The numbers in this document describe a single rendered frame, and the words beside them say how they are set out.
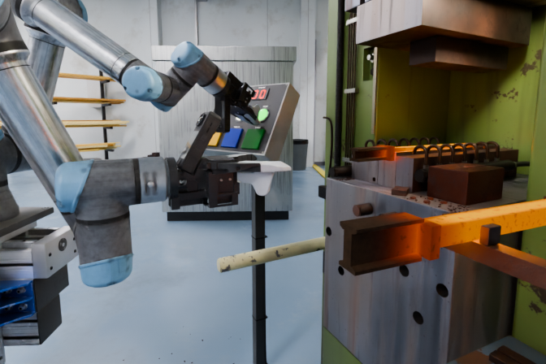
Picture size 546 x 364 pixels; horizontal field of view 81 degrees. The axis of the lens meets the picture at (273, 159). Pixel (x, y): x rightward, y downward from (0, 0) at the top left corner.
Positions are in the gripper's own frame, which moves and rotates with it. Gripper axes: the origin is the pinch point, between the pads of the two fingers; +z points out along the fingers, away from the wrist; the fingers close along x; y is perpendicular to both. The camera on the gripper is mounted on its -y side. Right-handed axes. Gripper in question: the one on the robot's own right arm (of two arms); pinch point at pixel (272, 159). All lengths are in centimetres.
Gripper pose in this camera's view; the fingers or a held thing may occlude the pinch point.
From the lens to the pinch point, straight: 62.2
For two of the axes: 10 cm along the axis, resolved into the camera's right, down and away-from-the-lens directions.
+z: 8.9, -0.6, 4.5
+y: 0.0, 9.9, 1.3
